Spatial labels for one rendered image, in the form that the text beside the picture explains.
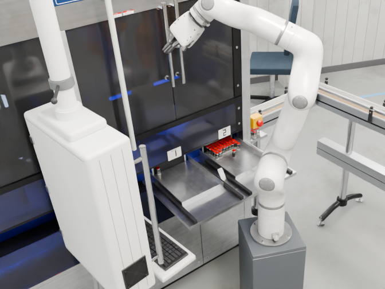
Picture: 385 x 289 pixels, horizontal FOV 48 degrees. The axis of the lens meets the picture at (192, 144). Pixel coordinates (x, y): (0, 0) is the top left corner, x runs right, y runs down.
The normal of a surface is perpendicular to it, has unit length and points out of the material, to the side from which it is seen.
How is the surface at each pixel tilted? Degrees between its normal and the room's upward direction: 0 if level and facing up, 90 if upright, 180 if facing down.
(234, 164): 0
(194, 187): 0
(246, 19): 100
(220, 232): 90
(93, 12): 90
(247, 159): 0
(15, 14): 90
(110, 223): 90
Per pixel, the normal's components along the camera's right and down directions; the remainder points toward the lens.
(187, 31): -0.43, 0.17
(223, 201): -0.07, -0.84
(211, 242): 0.55, 0.40
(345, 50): 0.18, 0.51
